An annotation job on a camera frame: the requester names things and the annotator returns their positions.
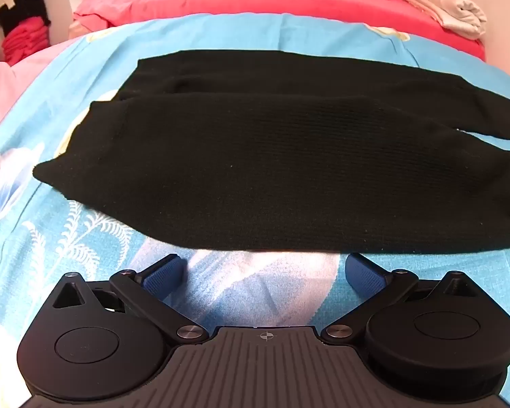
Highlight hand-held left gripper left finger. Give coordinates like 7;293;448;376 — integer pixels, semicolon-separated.
52;254;207;343

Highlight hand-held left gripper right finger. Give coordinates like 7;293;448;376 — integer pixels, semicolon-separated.
320;253;484;343

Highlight pile of red clothes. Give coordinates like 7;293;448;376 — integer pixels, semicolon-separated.
2;16;52;67

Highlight blue floral blanket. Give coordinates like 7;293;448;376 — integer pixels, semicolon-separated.
0;12;510;408

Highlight cream crumpled cloth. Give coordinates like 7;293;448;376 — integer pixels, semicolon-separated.
401;0;488;40

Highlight red bed sheet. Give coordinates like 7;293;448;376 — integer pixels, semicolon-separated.
68;0;488;63

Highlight black pants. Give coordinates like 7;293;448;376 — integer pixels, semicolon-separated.
32;50;510;256

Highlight pink blanket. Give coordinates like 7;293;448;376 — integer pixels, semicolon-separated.
0;45;75;147

